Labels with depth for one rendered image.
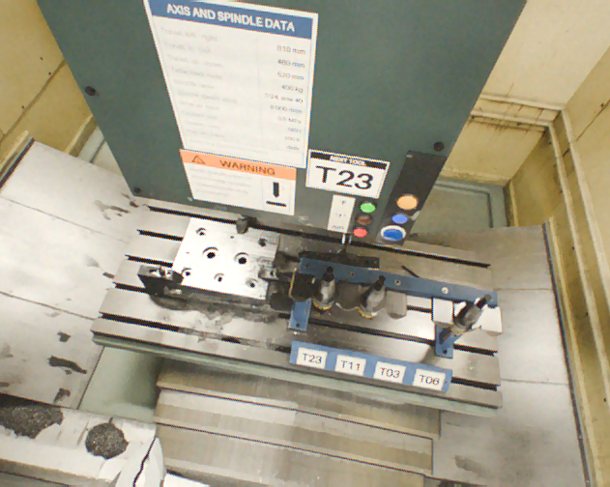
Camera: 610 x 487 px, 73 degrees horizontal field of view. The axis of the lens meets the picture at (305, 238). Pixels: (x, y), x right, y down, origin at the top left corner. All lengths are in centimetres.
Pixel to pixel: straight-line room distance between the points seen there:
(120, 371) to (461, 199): 160
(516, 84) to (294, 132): 136
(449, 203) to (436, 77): 162
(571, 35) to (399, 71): 130
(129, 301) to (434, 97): 112
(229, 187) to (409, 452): 105
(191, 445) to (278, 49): 119
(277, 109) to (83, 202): 143
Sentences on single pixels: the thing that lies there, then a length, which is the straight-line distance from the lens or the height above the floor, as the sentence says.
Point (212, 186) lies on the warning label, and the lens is 61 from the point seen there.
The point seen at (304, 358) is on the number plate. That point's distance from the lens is 119.
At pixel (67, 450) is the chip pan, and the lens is 157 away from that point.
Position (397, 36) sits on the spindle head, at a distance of 41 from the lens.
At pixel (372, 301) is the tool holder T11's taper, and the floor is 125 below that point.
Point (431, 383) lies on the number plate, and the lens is 125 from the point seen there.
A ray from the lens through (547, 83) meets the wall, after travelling 180.
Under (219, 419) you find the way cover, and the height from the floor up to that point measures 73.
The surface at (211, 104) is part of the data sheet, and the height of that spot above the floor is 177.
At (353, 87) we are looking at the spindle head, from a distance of 44.
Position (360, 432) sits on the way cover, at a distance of 138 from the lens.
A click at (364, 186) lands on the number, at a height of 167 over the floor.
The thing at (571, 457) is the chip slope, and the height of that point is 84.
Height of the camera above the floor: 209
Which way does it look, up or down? 58 degrees down
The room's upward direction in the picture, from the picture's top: 6 degrees clockwise
